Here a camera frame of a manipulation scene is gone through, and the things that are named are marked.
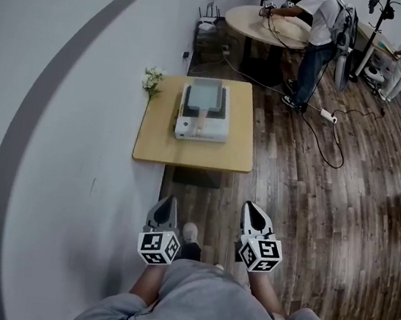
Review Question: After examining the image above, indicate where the white power strip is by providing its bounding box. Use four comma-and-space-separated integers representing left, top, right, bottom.
318, 108, 341, 124

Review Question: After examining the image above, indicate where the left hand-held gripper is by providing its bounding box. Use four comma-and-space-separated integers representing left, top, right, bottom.
135, 191, 188, 270

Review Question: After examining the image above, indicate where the grey square frying pan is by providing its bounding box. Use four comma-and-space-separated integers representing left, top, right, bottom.
177, 75, 232, 139

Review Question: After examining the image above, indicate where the person's light shoe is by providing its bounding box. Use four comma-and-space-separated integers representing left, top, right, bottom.
180, 220, 202, 247

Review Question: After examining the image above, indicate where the square wooden table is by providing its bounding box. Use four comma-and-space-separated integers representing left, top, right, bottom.
131, 68, 265, 178

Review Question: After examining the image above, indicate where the black table base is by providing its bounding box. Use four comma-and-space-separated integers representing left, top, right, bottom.
172, 165, 224, 191

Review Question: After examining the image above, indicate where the white stove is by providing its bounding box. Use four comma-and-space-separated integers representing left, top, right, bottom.
171, 78, 236, 147

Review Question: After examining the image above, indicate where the person's black trouser leg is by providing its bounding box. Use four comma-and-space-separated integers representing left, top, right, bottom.
174, 239, 205, 264

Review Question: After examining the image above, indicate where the person's right forearm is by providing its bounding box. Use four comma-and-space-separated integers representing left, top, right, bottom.
243, 270, 295, 320

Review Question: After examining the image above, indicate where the white router with antennas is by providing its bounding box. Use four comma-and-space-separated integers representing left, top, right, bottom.
195, 2, 224, 34

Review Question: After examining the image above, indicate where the white flower bunch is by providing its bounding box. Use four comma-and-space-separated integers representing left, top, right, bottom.
139, 65, 168, 101

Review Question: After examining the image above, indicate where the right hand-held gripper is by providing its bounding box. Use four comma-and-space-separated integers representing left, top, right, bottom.
232, 199, 289, 278

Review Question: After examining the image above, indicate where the person's left forearm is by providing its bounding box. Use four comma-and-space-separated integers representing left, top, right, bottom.
126, 261, 167, 310

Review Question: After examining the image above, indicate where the white round stool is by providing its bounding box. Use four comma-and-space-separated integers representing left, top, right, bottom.
362, 65, 388, 85

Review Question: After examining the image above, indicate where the black coat stand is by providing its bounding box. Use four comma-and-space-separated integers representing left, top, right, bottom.
347, 0, 401, 88

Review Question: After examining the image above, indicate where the black floor cable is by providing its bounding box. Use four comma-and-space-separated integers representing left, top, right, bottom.
293, 101, 386, 176

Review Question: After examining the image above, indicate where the black wire shelf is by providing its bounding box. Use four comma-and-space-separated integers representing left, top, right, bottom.
189, 25, 229, 65

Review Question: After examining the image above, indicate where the round beige table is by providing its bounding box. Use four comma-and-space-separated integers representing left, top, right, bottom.
221, 1, 319, 53

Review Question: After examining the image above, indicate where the person's grey shirt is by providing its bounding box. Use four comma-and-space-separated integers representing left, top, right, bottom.
71, 244, 355, 320

